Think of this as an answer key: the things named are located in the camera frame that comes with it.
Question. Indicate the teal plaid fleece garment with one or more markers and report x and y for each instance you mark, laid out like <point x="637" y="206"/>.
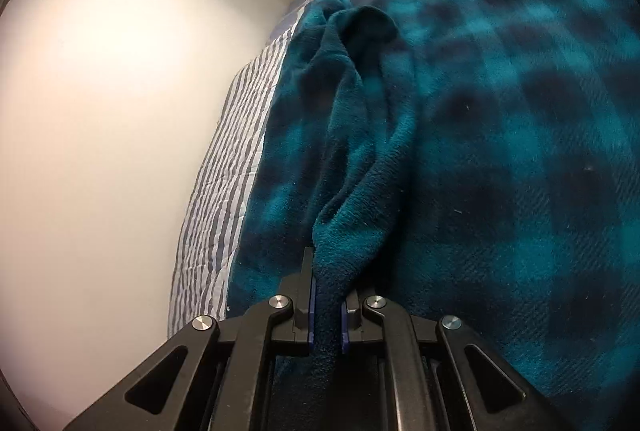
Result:
<point x="450" y="136"/>

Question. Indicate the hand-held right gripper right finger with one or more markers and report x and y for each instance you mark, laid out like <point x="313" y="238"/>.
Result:
<point x="345" y="321"/>

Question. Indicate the blue striped patchwork quilt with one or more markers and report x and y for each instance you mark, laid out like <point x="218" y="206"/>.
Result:
<point x="235" y="151"/>

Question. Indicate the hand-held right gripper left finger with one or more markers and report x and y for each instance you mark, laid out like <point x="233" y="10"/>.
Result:
<point x="311" y="311"/>

